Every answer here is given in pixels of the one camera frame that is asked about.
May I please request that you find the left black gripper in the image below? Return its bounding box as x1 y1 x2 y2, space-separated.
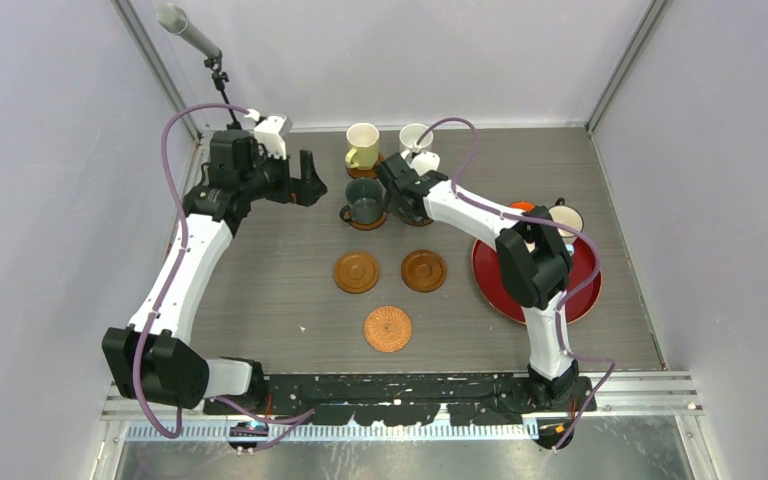
241 143 326 207

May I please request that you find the white mug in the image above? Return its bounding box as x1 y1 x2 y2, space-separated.
398 123 434 158

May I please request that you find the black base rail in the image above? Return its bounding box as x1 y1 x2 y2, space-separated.
232 373 596 427

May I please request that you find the orange mug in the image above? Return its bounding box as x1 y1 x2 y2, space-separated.
510 201 535 212

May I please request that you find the grey microphone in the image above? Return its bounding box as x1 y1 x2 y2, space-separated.
155 3 222 61

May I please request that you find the cream mug black rim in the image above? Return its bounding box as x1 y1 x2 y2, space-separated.
549 197 584 246

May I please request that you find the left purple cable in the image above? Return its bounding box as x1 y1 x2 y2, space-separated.
130 102 316 453

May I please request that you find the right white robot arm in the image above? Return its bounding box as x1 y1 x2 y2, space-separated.
376 154 579 411

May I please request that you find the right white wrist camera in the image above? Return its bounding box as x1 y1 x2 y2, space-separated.
401 149 441 176

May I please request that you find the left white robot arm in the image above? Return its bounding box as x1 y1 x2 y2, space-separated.
102 130 327 414

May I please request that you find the red round tray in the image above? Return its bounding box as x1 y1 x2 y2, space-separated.
471 239 602 325

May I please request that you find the woven rattan coaster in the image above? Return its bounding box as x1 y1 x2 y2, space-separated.
363 306 413 353

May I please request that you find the pale yellow mug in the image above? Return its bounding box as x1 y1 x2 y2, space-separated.
344 123 380 170

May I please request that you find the brown wooden coaster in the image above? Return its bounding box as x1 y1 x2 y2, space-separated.
400 250 448 293
345 154 384 179
333 251 380 294
396 210 433 227
339 200 387 231

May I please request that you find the dark grey mug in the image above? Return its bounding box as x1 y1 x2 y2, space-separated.
338 178 385 227

